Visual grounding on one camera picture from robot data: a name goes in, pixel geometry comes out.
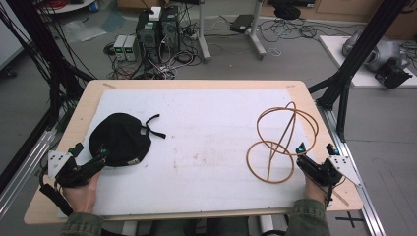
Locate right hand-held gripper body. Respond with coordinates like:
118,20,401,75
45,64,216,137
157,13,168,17
296,153,364,188

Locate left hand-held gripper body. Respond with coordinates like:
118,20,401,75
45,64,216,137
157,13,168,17
47,148,101,189

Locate black hat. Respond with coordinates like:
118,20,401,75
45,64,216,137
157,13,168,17
89,112,167,168

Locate wooden ring hat stand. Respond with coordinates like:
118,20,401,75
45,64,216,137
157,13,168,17
245,100,320,185

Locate person's right hand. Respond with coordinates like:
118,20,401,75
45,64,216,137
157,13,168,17
302,172,329,207

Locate person's left hand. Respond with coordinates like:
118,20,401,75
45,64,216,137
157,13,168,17
62,170,103,215

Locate white table leg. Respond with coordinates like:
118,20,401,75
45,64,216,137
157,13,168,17
258,214,275,234
121,220,139,236

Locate black device on platform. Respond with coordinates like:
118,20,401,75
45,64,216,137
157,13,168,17
374,59,414,89

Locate white floor platform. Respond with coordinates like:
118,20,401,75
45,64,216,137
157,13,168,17
319,34,417,89

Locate white foam mat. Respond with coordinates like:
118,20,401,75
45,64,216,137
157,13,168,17
58,88,317,219

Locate grey rounded shell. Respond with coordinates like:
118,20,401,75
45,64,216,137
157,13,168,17
341,29,411,74

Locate grey power supply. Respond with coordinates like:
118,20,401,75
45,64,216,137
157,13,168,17
112,34,128,62
123,34,140,63

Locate person's legs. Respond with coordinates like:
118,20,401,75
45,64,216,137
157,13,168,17
149,217,251,236

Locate clear plastic sheet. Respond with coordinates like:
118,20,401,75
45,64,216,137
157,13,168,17
61,19,108,43

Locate grey desk leg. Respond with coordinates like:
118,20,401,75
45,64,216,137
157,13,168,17
196,0,212,64
246,0,268,61

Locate white cabinet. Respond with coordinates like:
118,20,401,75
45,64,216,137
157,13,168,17
0,0,32,72

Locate black computer tower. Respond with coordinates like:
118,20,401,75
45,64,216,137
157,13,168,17
135,9,162,65
159,5,182,55

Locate black chair base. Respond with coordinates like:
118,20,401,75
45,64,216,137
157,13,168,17
272,4,302,21

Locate black flat box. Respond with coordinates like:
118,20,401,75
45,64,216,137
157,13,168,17
229,13,256,34

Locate white round table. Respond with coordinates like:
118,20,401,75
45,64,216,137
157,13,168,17
36,0,96,15

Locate white box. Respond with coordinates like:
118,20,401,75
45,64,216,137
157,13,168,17
149,6,163,22

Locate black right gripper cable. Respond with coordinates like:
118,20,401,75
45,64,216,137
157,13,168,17
323,176,348,208

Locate aluminium rail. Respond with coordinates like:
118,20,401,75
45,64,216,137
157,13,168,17
315,103,387,236
0,128,59,218

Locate black metal frame post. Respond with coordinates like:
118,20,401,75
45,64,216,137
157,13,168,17
307,0,411,143
0,0,96,195

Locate tangle of black floor cables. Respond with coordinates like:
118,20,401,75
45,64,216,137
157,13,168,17
258,17,357,44

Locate tangle of computer cables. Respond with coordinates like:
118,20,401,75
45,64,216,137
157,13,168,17
103,19,204,81

